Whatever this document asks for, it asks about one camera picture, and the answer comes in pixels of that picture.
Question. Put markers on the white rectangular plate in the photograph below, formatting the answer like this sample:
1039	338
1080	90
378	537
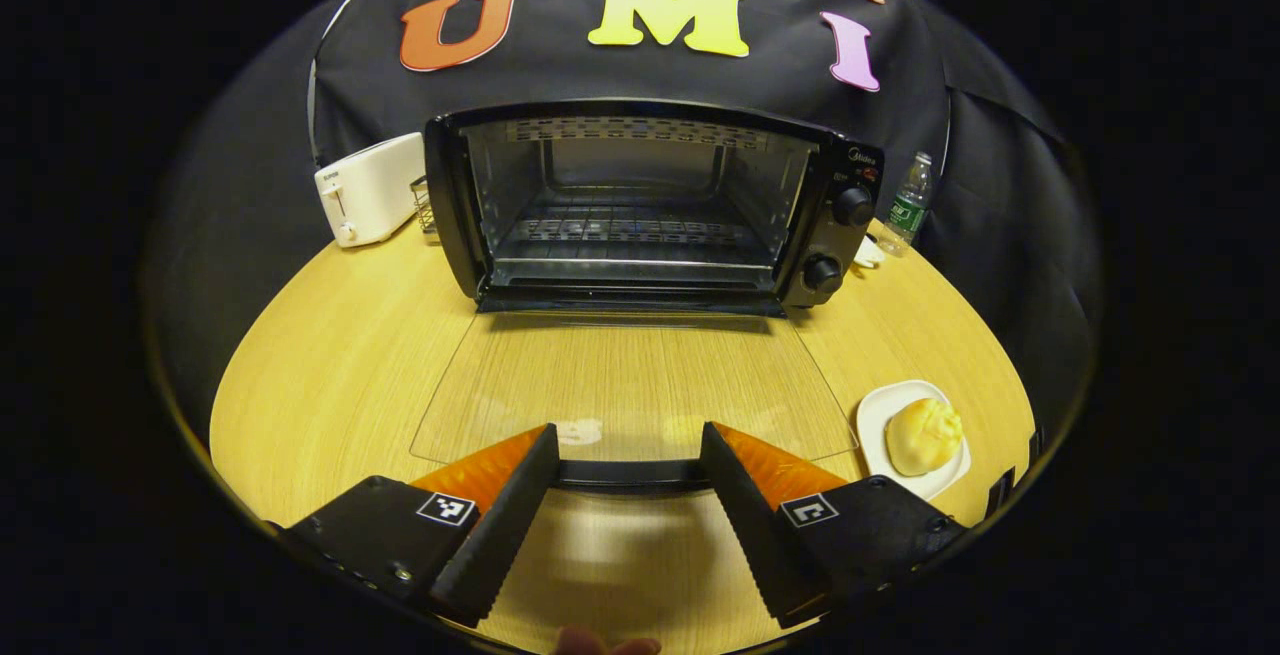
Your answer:
875	425

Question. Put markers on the yellow round bun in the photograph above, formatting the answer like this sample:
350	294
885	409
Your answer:
925	435

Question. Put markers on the white divided condiment plate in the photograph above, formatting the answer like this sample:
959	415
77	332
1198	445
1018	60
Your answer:
868	255

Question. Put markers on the white toaster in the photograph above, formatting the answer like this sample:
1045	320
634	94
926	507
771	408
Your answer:
370	190

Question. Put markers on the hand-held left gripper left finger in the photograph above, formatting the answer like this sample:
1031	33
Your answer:
510	525

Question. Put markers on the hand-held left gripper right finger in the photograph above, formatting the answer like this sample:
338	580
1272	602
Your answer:
750	525

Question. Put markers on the clear plastic water bottle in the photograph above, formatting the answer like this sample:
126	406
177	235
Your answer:
908	210

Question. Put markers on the black backdrop cloth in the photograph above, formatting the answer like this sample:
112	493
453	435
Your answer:
560	75

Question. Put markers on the black electric oven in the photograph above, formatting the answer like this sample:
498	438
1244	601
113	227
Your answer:
850	235

